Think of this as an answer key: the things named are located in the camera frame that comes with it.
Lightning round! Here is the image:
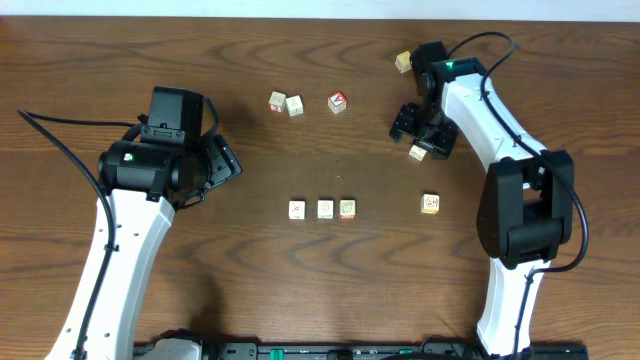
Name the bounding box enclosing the plain cream wooden block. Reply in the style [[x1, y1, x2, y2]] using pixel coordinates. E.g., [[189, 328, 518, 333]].
[[409, 145, 427, 161]]

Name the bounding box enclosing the yellow face wooden block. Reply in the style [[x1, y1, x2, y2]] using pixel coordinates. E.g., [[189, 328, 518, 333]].
[[420, 194, 440, 214]]

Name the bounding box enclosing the yellow edged bug block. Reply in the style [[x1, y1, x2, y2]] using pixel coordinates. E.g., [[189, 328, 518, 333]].
[[288, 200, 306, 220]]

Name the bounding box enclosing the green edged wooden block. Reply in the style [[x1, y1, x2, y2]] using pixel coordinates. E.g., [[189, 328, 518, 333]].
[[317, 199, 334, 219]]

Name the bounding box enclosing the red spiral wooden block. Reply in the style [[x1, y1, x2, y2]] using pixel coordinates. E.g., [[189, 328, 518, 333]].
[[339, 199, 356, 219]]

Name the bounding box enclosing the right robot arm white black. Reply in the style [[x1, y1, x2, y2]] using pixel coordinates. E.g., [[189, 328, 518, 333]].
[[389, 42, 574, 359]]

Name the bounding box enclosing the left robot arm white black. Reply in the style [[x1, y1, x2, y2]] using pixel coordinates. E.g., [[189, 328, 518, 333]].
[[48, 133, 242, 359]]

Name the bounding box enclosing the yellow block left of pair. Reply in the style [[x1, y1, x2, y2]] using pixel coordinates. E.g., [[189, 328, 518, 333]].
[[395, 51, 412, 74]]

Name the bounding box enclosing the red number three block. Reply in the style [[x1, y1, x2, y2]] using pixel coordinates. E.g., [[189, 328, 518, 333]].
[[268, 91, 286, 113]]

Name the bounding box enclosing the blue letter white block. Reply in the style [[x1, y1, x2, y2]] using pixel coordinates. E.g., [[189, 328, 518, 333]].
[[285, 95, 304, 116]]

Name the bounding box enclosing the red letter A block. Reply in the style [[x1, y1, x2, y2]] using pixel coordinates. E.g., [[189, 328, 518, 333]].
[[328, 91, 348, 114]]

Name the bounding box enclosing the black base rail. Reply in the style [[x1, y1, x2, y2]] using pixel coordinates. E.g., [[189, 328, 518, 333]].
[[132, 340, 590, 360]]

